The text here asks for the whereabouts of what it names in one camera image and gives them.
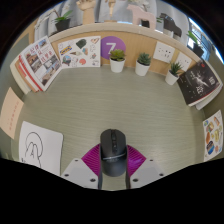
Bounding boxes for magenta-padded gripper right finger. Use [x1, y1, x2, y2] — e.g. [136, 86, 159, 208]
[125, 144, 165, 190]

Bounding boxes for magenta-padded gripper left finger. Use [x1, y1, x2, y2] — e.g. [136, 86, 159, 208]
[60, 143, 103, 191]

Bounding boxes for black computer mouse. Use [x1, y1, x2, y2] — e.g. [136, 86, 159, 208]
[99, 128, 129, 178]

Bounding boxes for white mouse pad, black drawing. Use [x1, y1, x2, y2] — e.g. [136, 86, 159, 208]
[18, 120, 64, 177]

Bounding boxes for colourful food sticker sheet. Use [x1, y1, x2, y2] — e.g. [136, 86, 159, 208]
[202, 109, 224, 163]

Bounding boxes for peach paper sheet, red text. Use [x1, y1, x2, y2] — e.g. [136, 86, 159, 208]
[0, 87, 25, 140]

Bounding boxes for small succulent in white pot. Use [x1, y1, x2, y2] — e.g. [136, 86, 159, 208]
[109, 48, 127, 74]
[164, 61, 184, 86]
[134, 52, 152, 77]

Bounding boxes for white book behind black book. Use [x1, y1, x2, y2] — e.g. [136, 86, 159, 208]
[194, 71, 224, 111]

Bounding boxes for black cover book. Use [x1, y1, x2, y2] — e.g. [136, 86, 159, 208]
[176, 59, 221, 107]

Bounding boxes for red book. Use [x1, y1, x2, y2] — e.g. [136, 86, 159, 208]
[18, 53, 44, 93]

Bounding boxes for brown kraft book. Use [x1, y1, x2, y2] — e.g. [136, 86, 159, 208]
[14, 59, 38, 94]

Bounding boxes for white photo-cover book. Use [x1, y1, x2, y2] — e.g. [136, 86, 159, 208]
[19, 35, 63, 92]

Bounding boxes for white illustrated sticker sheet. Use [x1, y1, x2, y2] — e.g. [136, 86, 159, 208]
[57, 35, 102, 69]

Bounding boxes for light wooden desk shelf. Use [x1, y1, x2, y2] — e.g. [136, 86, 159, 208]
[48, 22, 204, 76]

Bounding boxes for green plant in black pot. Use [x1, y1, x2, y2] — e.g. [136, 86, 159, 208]
[186, 29, 206, 58]

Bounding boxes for purple round number sign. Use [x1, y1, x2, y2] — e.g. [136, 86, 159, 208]
[99, 35, 127, 61]

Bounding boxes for white orchid in black pot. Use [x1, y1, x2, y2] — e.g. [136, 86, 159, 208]
[34, 9, 74, 33]

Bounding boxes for dark wooden horse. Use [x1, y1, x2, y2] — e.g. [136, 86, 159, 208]
[159, 12, 183, 38]

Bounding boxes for pink wooden horse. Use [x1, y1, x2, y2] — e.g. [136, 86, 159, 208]
[126, 3, 158, 30]

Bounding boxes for wooden hand model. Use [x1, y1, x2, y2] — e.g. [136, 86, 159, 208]
[75, 0, 98, 25]

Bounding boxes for grey curtain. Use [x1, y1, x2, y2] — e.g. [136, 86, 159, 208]
[34, 0, 168, 33]

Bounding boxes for wooden artist mannequin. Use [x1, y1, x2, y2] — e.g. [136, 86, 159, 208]
[103, 0, 118, 23]

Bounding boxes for white wall socket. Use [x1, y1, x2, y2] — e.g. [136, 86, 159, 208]
[174, 52, 193, 72]
[152, 40, 176, 64]

